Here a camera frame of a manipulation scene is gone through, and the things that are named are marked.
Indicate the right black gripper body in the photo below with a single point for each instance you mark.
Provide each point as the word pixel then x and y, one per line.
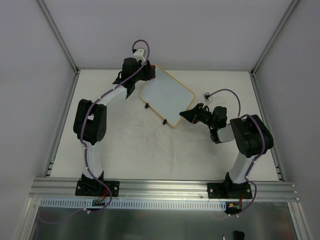
pixel 196 114

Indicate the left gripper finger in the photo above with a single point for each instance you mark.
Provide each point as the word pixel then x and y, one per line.
pixel 148 68
pixel 148 78

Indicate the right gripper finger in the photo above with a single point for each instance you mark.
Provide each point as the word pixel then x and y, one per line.
pixel 192 118
pixel 195 109

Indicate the yellow framed whiteboard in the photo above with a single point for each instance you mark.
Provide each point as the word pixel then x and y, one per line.
pixel 167 96

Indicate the red black whiteboard eraser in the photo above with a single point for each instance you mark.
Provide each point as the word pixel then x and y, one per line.
pixel 153 72

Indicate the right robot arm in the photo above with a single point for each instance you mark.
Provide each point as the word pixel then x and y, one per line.
pixel 252 139

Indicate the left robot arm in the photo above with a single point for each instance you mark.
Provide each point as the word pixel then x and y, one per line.
pixel 90 123

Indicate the black object bottom edge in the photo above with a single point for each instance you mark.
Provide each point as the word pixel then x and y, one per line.
pixel 238 235

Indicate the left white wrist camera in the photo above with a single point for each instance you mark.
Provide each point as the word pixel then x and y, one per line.
pixel 139 54

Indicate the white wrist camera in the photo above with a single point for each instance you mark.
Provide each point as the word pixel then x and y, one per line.
pixel 139 54
pixel 207 98

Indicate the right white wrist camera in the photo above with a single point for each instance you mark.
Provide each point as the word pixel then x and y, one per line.
pixel 207 98

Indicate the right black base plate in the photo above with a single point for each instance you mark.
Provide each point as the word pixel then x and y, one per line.
pixel 234 191

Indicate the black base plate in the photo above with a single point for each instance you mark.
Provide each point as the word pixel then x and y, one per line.
pixel 110 187
pixel 234 191

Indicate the white slotted cable duct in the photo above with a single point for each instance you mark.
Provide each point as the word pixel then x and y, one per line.
pixel 203 205

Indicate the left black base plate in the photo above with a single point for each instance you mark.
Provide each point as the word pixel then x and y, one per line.
pixel 110 187

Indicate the aluminium mounting rail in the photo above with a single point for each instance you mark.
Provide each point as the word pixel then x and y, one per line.
pixel 180 190

